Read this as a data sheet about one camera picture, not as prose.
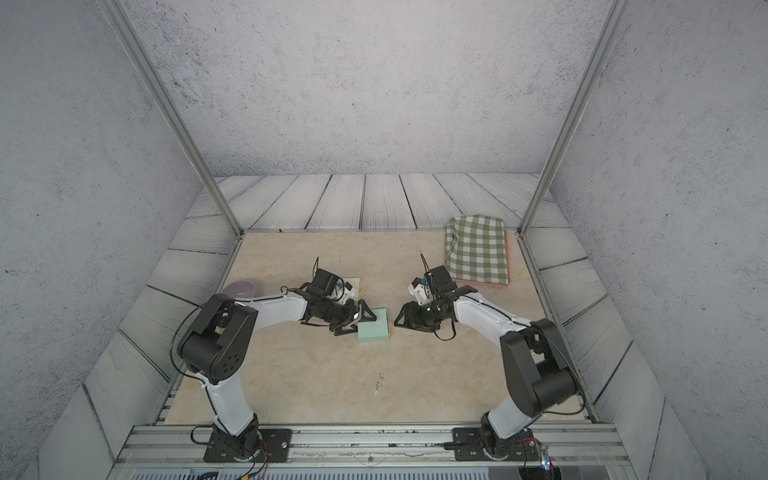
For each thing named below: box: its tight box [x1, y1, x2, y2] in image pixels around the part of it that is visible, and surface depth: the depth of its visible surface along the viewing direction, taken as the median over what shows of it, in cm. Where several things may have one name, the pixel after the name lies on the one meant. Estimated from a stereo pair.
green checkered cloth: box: [444, 215, 509, 285], surface depth 117 cm
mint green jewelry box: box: [357, 308, 389, 342], surface depth 93 cm
